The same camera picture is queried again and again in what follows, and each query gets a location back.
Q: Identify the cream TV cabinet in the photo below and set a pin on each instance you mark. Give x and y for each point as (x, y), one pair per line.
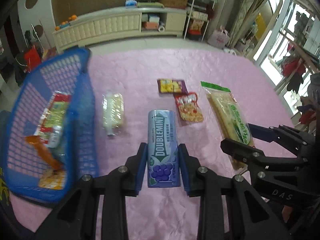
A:
(118, 23)

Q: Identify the purple Doublemint gum pack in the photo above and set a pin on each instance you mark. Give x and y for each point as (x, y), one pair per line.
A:
(163, 162)

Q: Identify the orange jelly cup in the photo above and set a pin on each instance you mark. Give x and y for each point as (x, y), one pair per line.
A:
(53, 179)

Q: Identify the pink gift bag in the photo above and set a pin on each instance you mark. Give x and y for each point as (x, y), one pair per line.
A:
(218, 38)

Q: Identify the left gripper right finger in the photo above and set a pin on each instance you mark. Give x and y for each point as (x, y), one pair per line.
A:
(230, 208)

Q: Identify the grey embroidered cushion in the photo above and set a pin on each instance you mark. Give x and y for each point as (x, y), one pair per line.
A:
(6, 208)

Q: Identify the blue plastic basket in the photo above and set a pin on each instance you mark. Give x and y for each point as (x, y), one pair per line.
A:
(76, 151)

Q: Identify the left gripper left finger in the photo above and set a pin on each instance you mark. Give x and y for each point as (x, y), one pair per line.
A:
(75, 217)

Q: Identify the red yellow snack bag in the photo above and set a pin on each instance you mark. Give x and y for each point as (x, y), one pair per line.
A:
(50, 126)

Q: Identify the green soda cracker pack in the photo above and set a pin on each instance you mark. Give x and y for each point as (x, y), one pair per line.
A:
(231, 122)

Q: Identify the white metal shelf rack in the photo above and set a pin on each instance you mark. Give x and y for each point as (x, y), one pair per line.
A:
(199, 15)

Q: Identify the pink quilted table cover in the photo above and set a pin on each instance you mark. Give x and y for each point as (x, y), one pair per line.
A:
(168, 213)

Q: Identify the orange snack stick packet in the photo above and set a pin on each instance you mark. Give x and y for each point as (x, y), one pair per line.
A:
(43, 152)

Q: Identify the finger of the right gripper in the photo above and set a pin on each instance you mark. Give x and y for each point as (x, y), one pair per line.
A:
(282, 135)
(248, 154)

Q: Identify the white rice cracker pack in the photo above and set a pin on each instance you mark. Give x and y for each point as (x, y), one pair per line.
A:
(113, 112)

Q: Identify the red nut snack packet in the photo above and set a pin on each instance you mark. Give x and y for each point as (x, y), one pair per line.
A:
(188, 107)

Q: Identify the purple yellow snack packet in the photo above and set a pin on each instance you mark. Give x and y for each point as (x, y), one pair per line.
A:
(171, 86)

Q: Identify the cardboard box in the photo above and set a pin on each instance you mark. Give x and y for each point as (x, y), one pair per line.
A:
(178, 4)

